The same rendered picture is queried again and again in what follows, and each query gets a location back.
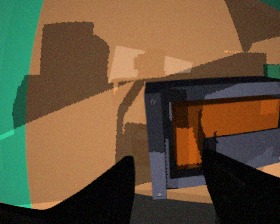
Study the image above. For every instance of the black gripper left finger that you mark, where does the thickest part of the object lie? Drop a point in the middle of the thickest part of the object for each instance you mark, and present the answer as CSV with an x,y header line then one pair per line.
x,y
107,200

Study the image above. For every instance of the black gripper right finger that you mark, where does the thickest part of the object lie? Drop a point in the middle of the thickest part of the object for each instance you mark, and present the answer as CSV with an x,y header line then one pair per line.
x,y
240,194

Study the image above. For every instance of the orange l-shaped block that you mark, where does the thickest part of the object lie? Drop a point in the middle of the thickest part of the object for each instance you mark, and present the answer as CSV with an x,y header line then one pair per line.
x,y
194,120

